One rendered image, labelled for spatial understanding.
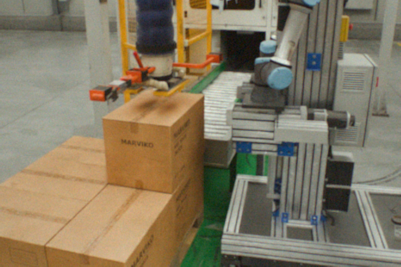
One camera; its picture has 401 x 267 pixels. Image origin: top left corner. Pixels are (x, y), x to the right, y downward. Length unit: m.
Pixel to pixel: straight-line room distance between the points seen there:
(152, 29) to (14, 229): 1.22
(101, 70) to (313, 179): 2.16
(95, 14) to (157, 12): 1.57
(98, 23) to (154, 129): 1.79
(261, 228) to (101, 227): 1.03
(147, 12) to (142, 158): 0.78
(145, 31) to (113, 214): 0.97
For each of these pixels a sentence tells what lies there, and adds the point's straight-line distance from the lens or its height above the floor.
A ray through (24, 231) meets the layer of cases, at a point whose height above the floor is 0.54.
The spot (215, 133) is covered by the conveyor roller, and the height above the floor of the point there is 0.55.
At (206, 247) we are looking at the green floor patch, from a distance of 2.85.
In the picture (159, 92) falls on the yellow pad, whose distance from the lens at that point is 2.29.
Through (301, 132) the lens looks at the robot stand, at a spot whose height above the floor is 0.93.
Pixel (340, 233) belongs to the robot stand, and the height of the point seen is 0.21.
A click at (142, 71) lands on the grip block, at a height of 1.20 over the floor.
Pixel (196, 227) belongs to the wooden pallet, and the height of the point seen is 0.03.
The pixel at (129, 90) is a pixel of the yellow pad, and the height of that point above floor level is 1.07.
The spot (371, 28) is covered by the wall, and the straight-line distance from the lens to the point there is 11.67.
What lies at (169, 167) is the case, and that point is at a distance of 2.27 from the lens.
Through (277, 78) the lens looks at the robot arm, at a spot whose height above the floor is 1.20.
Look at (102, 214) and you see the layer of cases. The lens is 2.21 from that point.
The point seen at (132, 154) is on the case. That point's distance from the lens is 2.33.
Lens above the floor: 1.71
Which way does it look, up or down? 20 degrees down
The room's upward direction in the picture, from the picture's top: straight up
